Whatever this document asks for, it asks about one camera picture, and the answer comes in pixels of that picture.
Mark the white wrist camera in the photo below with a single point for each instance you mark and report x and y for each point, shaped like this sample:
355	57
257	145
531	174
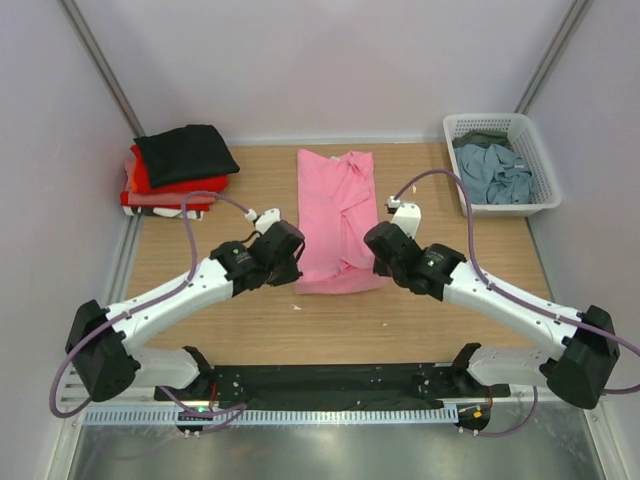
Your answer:
406	215
262	222

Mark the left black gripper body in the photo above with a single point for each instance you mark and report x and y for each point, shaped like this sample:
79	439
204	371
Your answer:
283	272

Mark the white slotted cable duct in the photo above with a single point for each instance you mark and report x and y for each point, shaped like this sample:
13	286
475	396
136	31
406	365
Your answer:
173	416

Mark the grey-blue crumpled t-shirt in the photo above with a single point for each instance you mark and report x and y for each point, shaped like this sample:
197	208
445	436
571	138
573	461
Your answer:
495	175

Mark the black folded t-shirt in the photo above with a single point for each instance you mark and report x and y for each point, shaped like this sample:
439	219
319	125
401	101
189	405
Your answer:
190	153

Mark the white patterned folded t-shirt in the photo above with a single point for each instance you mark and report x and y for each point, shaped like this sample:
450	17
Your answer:
164	212

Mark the pink t-shirt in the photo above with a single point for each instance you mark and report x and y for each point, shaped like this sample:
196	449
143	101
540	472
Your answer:
337	206

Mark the right aluminium corner post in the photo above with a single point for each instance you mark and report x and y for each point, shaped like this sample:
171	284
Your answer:
577	11

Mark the aluminium corner post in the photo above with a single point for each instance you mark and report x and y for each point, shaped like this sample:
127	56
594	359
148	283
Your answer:
577	11
89	42

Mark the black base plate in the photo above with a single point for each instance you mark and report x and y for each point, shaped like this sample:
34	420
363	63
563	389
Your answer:
334	388

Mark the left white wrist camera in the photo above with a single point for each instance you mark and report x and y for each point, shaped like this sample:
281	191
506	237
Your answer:
262	222

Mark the white plastic basket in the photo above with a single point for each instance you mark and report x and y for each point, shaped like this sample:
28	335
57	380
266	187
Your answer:
525	143

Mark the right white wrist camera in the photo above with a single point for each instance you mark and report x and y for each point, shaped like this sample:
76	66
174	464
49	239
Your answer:
406	215

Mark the red folded t-shirt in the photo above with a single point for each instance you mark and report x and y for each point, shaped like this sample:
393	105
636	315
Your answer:
138	180

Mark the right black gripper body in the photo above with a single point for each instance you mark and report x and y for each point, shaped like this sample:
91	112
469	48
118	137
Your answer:
385	269

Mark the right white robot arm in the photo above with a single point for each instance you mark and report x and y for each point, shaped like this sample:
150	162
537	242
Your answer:
575	351

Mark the olive crumpled t-shirt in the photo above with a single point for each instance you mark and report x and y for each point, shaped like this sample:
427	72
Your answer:
483	139

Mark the left aluminium corner post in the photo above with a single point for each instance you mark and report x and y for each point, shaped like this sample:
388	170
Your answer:
89	42

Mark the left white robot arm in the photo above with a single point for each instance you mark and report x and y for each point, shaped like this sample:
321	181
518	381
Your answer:
108	344

